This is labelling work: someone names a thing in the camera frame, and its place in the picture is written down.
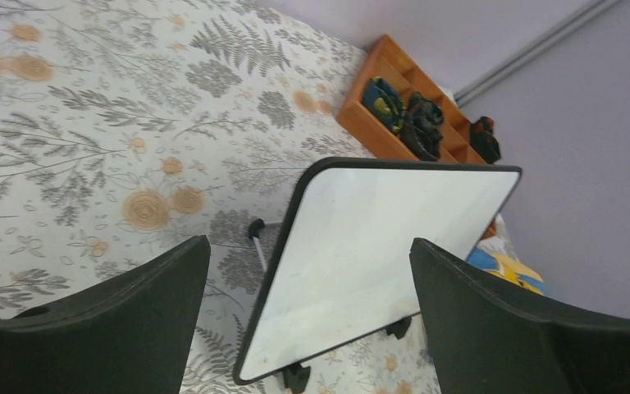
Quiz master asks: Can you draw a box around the black rings right compartment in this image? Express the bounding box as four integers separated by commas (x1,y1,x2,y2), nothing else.
469,115,503,165

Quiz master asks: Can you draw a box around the black rings middle compartment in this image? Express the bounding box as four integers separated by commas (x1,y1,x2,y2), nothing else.
399,91,445,163

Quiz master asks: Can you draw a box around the floral tablecloth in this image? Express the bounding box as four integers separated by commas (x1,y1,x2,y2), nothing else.
0,0,512,394

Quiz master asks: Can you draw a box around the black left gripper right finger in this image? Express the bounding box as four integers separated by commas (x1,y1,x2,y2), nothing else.
409,238,630,393

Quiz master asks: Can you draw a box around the white marker pen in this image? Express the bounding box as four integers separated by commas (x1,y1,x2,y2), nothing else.
248,218,268,272

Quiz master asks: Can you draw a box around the orange wooden compartment tray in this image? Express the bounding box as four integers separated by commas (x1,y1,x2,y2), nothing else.
337,34,501,164

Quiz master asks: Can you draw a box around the blue Pikachu cloth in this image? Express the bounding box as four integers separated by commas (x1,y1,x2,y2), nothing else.
467,215,546,296

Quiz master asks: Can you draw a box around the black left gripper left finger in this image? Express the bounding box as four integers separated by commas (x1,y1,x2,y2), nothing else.
0,236,211,393

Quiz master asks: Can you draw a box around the white whiteboard black frame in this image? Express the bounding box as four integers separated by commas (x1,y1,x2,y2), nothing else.
233,157,522,386

